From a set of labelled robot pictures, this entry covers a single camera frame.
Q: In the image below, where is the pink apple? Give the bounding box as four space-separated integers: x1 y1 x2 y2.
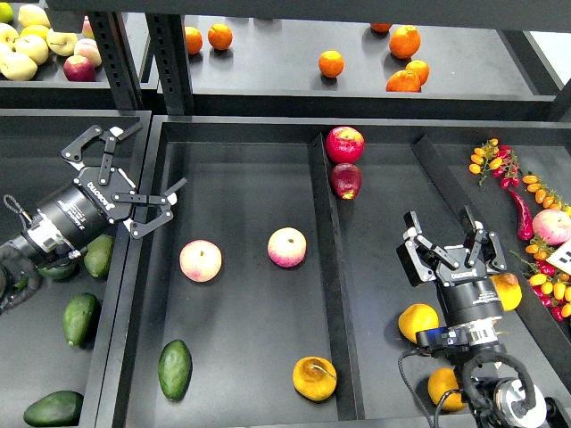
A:
267 227 307 268
179 240 222 283

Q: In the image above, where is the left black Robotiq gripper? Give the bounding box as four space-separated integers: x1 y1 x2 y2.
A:
61 123 187 239

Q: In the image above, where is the white price label card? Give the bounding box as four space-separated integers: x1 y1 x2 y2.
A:
547 240 571 275

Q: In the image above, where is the pink apple right tray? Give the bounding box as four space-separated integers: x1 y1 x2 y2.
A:
532 209 570 246

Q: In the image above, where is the pink apple left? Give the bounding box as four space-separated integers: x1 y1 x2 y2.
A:
179 240 222 283

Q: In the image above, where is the black upper left shelf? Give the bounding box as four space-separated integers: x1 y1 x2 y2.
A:
0 0 155 111

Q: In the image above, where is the bright red apple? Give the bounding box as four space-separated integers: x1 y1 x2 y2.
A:
325 126 365 164

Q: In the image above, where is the pink peach upper shelf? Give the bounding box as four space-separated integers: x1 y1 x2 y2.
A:
74 38 103 68

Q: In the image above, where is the black left tray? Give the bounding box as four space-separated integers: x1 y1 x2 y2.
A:
1 109 152 427

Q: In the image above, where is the yellow pear bottom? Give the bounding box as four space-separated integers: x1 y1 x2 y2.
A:
427 367 466 412

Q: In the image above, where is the orange far left shelf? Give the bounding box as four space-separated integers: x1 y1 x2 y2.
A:
185 26 203 55

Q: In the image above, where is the pale yellow apple right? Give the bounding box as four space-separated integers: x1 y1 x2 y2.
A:
46 29 79 57

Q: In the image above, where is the dark red apple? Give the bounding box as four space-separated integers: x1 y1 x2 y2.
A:
329 162 362 200

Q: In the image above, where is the pink apple centre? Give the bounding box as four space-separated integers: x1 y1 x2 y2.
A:
267 227 307 268

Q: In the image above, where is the black perforated shelf post right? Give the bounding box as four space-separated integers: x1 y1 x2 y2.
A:
145 13 194 116

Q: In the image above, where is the yellow lemon upper shelf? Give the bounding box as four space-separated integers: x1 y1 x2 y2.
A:
20 24 49 41

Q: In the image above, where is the pale yellow apple front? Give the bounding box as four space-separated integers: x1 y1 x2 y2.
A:
1 52 37 81

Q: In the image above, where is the black perforated shelf post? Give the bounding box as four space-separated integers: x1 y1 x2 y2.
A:
145 13 194 116
87 11 144 111

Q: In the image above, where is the yellow pear by divider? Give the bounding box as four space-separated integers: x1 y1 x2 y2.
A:
491 272 523 311

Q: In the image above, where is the black middle tray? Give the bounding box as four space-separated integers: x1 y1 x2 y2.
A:
95 117 570 427

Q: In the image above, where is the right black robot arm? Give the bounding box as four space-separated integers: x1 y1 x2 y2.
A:
397 208 570 427

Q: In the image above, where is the orange cherry tomato bunch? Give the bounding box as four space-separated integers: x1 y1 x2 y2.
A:
522 173 570 215

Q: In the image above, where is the black perforated shelf post left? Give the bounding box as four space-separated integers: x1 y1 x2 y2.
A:
87 11 144 111

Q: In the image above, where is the pale yellow apple middle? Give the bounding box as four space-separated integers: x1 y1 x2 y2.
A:
14 35 49 65

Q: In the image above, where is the pale apple left edge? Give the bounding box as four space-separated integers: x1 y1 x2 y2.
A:
0 22 19 47

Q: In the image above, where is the pale yellow pear top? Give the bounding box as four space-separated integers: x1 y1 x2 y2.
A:
17 4 51 28

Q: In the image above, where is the lower cherry tomato bunch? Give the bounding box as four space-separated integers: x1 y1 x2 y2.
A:
510 235 570 323

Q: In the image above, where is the pale yellow apple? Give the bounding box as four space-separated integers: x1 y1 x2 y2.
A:
14 35 49 65
1 52 37 81
46 29 79 57

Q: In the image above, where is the red apple upper shelf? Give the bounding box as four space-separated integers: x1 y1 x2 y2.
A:
63 55 96 82

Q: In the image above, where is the black tray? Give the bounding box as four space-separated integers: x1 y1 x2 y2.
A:
1 109 152 427
95 117 570 427

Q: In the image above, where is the green lime corner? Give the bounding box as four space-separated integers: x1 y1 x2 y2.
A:
0 2 13 23

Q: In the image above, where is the red chili pepper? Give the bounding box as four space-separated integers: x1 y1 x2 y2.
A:
508 189 534 241

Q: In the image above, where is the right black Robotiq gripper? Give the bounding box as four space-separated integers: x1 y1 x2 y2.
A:
396 205 507 287

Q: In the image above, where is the dark green avocado middle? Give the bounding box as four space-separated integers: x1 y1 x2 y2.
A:
38 263 78 281

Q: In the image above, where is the upper cherry tomato bunch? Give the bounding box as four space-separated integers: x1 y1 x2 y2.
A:
468 138 520 189

